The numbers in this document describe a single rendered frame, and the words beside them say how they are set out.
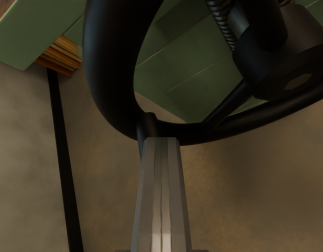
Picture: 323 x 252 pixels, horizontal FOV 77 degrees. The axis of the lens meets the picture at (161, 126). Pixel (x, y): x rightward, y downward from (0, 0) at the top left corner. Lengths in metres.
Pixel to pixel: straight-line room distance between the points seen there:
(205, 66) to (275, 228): 0.73
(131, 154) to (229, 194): 0.60
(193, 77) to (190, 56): 0.07
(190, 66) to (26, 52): 0.28
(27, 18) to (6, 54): 0.07
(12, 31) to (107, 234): 1.21
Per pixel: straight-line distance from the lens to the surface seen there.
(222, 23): 0.22
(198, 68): 0.46
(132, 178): 1.24
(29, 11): 0.32
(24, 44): 0.35
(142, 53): 0.37
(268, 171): 0.98
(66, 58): 1.86
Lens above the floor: 0.98
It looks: 57 degrees down
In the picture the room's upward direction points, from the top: 66 degrees counter-clockwise
